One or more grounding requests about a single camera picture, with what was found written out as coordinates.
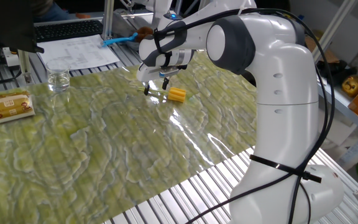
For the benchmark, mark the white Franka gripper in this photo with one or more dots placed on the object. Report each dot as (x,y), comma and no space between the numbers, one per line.
(149,73)

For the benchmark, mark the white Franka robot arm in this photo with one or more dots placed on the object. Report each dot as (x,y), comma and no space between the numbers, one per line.
(284,109)

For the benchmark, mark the green marble pattern mat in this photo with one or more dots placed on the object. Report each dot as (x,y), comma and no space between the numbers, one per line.
(104,140)

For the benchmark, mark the printed white paper sheet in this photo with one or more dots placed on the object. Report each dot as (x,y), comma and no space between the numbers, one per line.
(79,53)

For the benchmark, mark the clear glass beaker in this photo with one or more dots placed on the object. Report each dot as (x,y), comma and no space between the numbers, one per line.
(58,77)

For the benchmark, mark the small orange object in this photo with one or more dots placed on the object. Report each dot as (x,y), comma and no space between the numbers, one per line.
(83,15)

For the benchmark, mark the black computer keyboard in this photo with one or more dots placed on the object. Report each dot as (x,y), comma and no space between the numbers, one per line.
(68,30)

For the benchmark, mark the person in blue jeans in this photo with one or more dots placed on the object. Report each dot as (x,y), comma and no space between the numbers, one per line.
(53,12)

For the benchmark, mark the small white box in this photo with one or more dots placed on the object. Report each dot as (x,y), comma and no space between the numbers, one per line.
(11,57)

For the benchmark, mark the yellow white snack box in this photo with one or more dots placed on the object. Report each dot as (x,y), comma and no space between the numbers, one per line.
(9,107)

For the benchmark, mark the black computer monitor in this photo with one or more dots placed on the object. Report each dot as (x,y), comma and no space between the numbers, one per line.
(5,25)

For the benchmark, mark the black cloth item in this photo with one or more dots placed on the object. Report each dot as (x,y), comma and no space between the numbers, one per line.
(336,71)

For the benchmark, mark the slanted aluminium strut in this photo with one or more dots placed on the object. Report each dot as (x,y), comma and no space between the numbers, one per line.
(337,28)

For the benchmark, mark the golden yellow toy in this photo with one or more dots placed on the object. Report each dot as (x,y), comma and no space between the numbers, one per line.
(353,85)

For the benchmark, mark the white metal shelf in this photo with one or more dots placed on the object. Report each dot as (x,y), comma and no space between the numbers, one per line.
(353,121)

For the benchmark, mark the tall aluminium post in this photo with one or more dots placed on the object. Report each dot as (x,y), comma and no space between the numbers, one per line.
(108,18)

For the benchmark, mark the short aluminium post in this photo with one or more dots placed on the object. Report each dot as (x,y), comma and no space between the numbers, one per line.
(25,67)

